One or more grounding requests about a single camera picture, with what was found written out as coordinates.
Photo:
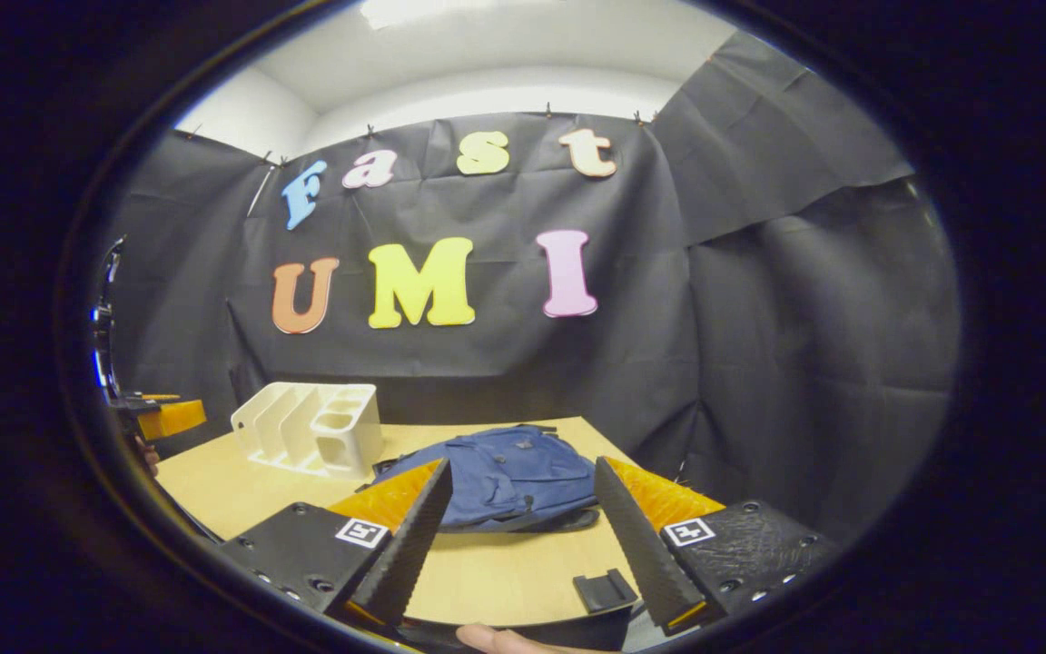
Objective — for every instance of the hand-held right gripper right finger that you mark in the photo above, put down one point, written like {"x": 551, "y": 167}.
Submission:
{"x": 641, "y": 554}

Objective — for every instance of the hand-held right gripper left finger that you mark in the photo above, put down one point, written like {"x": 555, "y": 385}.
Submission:
{"x": 405, "y": 554}

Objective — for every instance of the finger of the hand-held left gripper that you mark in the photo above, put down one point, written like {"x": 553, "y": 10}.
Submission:
{"x": 173, "y": 420}
{"x": 155, "y": 396}

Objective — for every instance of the white plastic bookshelf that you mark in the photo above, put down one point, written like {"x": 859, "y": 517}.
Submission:
{"x": 350, "y": 445}

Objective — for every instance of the blue schoolbag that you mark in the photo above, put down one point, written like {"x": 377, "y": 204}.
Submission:
{"x": 505, "y": 472}

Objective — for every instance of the computer monitor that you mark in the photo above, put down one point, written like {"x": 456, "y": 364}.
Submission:
{"x": 98, "y": 350}

